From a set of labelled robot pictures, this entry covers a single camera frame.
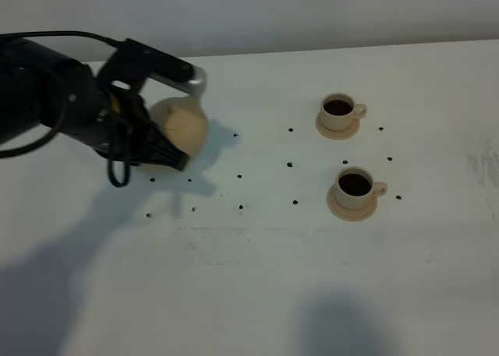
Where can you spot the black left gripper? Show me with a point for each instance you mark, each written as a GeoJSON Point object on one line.
{"type": "Point", "coordinates": [125, 132]}

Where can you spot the beige teapot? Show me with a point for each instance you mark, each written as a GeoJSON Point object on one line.
{"type": "Point", "coordinates": [183, 121]}

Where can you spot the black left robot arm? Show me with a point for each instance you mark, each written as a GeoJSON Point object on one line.
{"type": "Point", "coordinates": [40, 86]}

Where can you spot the beige teapot saucer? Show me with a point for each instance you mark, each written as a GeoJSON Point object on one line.
{"type": "Point", "coordinates": [155, 170]}

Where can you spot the beige far cup saucer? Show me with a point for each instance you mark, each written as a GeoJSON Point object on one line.
{"type": "Point", "coordinates": [337, 135]}

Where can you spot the beige cup saucer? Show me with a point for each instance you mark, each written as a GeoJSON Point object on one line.
{"type": "Point", "coordinates": [347, 214]}
{"type": "Point", "coordinates": [337, 135]}

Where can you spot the beige far teacup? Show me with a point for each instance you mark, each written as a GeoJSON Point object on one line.
{"type": "Point", "coordinates": [339, 111]}

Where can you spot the beige teacup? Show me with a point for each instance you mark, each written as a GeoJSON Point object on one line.
{"type": "Point", "coordinates": [339, 111]}
{"type": "Point", "coordinates": [356, 188]}

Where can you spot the beige near cup saucer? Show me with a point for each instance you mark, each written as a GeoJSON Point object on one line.
{"type": "Point", "coordinates": [347, 214]}

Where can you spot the beige near teacup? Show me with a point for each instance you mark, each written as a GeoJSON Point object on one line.
{"type": "Point", "coordinates": [356, 188]}

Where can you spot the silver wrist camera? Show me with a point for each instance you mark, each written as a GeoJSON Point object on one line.
{"type": "Point", "coordinates": [134, 63]}

